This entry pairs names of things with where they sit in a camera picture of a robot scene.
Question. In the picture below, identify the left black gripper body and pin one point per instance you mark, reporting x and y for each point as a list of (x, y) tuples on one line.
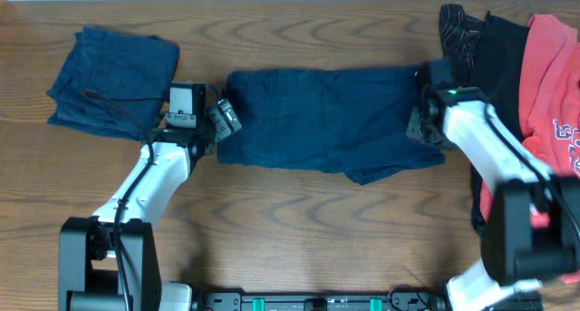
[(219, 127)]

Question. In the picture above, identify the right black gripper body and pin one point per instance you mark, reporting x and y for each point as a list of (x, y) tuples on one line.
[(416, 129)]

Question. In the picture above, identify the dark blue shorts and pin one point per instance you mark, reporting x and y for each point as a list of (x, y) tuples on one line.
[(113, 84), (352, 122)]

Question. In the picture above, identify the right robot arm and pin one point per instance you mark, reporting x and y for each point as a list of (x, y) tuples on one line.
[(532, 231)]

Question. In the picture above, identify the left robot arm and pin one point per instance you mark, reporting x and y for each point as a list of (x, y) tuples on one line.
[(109, 261)]

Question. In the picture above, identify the black orange patterned garment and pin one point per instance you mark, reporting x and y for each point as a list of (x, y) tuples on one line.
[(459, 35)]

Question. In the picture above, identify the folded dark blue shorts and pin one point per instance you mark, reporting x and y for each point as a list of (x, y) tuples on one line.
[(113, 84)]

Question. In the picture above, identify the red printed t-shirt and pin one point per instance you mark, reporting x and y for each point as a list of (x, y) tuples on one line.
[(548, 105)]

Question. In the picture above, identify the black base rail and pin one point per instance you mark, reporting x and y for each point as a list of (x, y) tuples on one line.
[(400, 298)]

